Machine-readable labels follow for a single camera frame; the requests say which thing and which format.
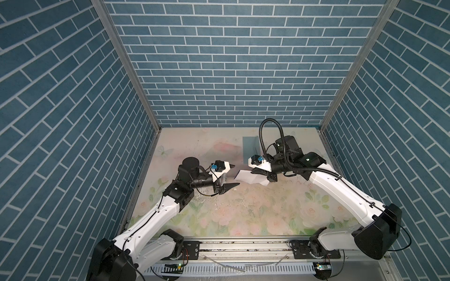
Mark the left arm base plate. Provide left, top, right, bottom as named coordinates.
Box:
left=162, top=241, right=200, bottom=261

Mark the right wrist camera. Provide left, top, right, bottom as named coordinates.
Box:
left=248, top=155, right=272, bottom=172

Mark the white letter paper blue border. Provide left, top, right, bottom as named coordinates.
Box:
left=234, top=170, right=270, bottom=186

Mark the teal envelope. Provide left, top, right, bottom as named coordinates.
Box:
left=242, top=137, right=261, bottom=165

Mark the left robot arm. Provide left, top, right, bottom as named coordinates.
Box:
left=86, top=157, right=238, bottom=281

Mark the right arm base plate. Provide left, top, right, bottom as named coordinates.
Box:
left=288, top=240, right=341, bottom=259

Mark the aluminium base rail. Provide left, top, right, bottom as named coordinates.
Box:
left=101, top=237, right=391, bottom=264

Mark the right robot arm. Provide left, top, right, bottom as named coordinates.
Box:
left=248, top=136, right=402, bottom=260

